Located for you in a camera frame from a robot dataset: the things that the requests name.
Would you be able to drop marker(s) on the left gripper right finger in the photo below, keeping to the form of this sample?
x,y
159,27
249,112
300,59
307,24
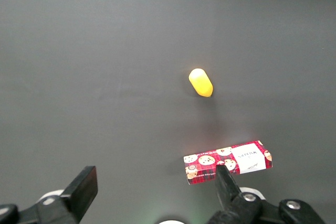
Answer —
x,y
228,192

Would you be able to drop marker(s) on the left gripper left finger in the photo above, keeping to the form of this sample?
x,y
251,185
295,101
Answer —
x,y
78,192

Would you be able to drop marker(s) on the red plaid cookie box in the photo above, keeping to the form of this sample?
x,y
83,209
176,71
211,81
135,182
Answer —
x,y
207,163

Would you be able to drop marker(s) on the yellow plastic lemon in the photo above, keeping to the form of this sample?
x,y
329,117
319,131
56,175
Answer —
x,y
200,83

